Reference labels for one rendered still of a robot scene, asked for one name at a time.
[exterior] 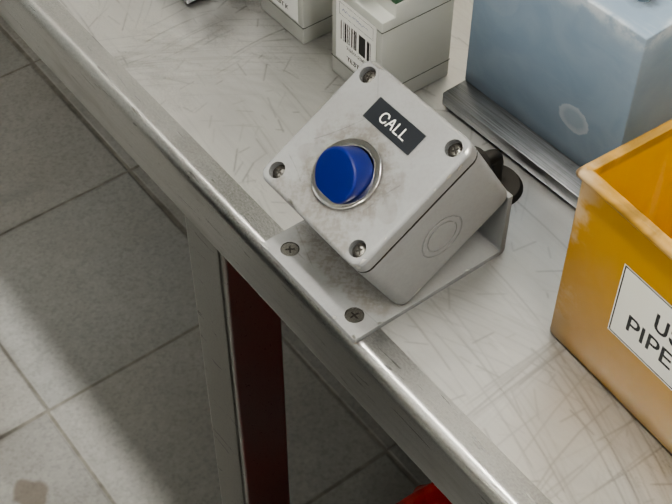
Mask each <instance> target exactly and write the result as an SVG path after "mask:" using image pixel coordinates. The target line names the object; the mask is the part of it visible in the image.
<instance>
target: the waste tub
mask: <svg viewBox="0 0 672 504"><path fill-rule="evenodd" d="M576 175H577V177H578V178H580V179H581V180H582V183H581V188H580V192H579V197H578V202H577V206H576V211H575V216H574V220H573V225H572V230H571V234H570V239H569V244H568V248H567V253H566V257H565V262H564V267H563V271H562V276H561V281H560V285H559V290H558V295H557V299H556V304H555V309H554V313H553V318H552V322H551V327H550V330H551V333H552V334H553V335H554V336H555V337H556V338H557V339H558V340H559V341H560V342H561V343H562V344H563V345H564V346H565V347H566V348H567V349H568V350H569V351H570V352H571V353H572V354H573V355H574V356H575V357H576V358H577V359H578V360H579V361H580V362H581V363H582V364H583V365H584V366H585V367H586V368H587V369H588V370H589V371H590V372H591V373H592V374H593V375H594V376H595V377H596V378H597V379H598V380H599V381H600V382H601V383H602V384H603V385H604V386H605V387H606V388H607V389H608V390H609V391H610V392H611V393H612V394H613V395H614V396H615V397H616V398H617V399H618V400H619V401H620V402H621V403H622V404H623V405H624V406H625V407H626V408H627V409H628V410H629V411H630V412H631V413H632V415H633V416H634V417H635V418H636V419H637V420H638V421H639V422H640V423H641V424H642V425H643V426H644V427H645V428H646V429H647V430H648V431H649V432H650V433H651V434H652V435H653V436H654V437H655V438H656V439H657V440H658V441H659V442H660V443H661V444H662V445H663V446H664V447H665V448H666V449H667V450H668V451H669V452H670V453H671V454H672V119H671V120H669V121H667V122H665V123H663V124H661V125H659V126H658V127H656V128H654V129H652V130H650V131H648V132H646V133H644V134H642V135H640V136H639V137H637V138H635V139H633V140H631V141H629V142H627V143H625V144H623V145H621V146H619V147H618V148H616V149H614V150H612V151H610V152H608V153H606V154H604V155H602V156H600V157H599V158H597V159H595V160H593V161H591V162H589V163H587V164H585V165H583V166H581V167H580V168H578V169H577V170H576Z"/></svg>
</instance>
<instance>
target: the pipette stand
mask: <svg viewBox="0 0 672 504"><path fill-rule="evenodd" d="M442 104H443V105H444V106H446V107H447V108H448V109H449V110H451V111H452V112H453V113H455V114H456V115H457V116H458V117H460V118H461V119H462V120H464V121H465V122H466V123H467V124H469V125H470V126H471V127H472V128H474V129H475V130H476V131H478V132H479V133H480V134H481V135H483V136H484V137H485V138H487V139H488V140H489V141H490V142H492V143H493V144H494V145H496V146H497V147H498V148H499V149H501V150H502V151H503V152H504V153H506V154H507V155H508V156H510V157H511V158H512V159H513V160H515V161H516V162H517V163H519V164H520V165H521V166H522V167H524V168H525V169H526V170H528V171H529V172H530V173H531V174H533V175H534V176H535V177H536V178H538V179H539V180H540V181H542V182H543V183H544V184H545V185H547V186H548V187H549V188H551V189H552V190H553V191H554V192H556V193H557V194H558V195H560V196H561V197H562V198H563V199H565V200H566V201H567V202H568V203H570V204H571V205H572V206H574V207H575V208H576V206H577V202H578V197H579V192H580V188H581V183H582V180H581V179H580V178H578V177H577V175H576V170H577V169H578V168H580V167H581V166H583V165H585V164H587V163H589V162H591V161H593V160H595V159H597V158H599V157H600V156H602V155H604V154H606V153H608V152H610V151H612V150H614V149H616V148H618V147H619V146H621V145H623V144H625V143H627V142H629V141H631V140H633V139H635V138H637V137H639V136H640V135H642V134H644V133H646V132H648V131H650V130H652V129H654V128H656V127H658V126H659V125H661V124H663V123H665V122H667V121H669V120H671V119H672V0H473V9H472V19H471V28H470V38H469V47H468V57H467V66H466V76H465V80H464V81H463V82H461V83H459V84H457V85H456V86H454V87H452V88H450V89H449V90H447V91H445V92H444V93H443V100H442Z"/></svg>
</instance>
